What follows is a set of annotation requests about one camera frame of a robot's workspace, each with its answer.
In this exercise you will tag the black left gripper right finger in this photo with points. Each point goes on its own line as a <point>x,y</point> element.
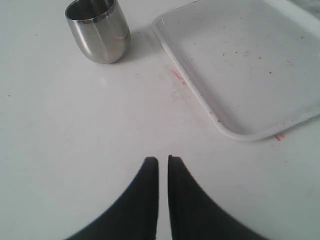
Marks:
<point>194,215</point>

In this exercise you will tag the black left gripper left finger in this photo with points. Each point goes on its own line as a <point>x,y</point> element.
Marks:
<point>134,215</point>

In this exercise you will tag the steel cup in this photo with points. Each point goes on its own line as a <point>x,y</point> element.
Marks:
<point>100,29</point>

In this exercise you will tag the white rectangular plastic tray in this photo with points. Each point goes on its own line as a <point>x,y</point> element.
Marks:
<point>254,65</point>

